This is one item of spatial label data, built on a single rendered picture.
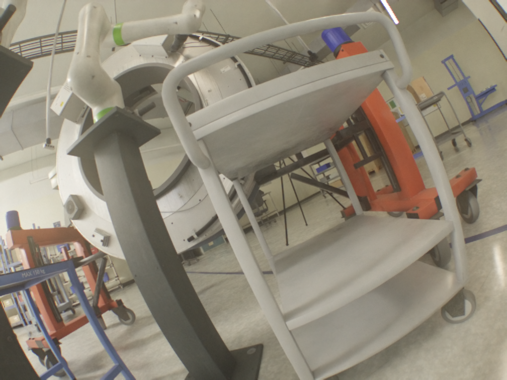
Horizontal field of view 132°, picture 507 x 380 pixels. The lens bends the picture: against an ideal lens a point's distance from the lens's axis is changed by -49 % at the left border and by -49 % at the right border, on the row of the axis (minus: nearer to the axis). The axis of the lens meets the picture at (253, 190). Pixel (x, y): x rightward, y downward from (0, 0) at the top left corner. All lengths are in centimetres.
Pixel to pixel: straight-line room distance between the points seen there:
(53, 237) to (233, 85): 167
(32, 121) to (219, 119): 469
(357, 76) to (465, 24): 966
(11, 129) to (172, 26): 436
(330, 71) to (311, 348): 60
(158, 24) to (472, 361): 146
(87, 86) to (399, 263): 91
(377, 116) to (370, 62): 54
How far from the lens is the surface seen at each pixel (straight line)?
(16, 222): 180
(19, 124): 504
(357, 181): 154
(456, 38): 977
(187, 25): 102
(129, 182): 67
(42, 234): 188
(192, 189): 104
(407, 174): 102
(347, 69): 45
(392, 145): 100
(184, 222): 106
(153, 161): 700
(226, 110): 38
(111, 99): 86
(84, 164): 144
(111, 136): 76
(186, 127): 31
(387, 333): 53
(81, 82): 77
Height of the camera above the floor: 50
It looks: 5 degrees up
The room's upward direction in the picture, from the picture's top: 24 degrees counter-clockwise
